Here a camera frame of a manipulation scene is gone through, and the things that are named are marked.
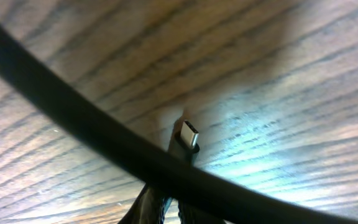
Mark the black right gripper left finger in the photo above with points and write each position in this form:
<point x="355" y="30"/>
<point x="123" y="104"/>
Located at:
<point x="149" y="207"/>

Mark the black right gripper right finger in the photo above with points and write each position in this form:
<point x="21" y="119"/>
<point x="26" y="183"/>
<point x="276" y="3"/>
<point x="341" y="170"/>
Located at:
<point x="192" y="215"/>

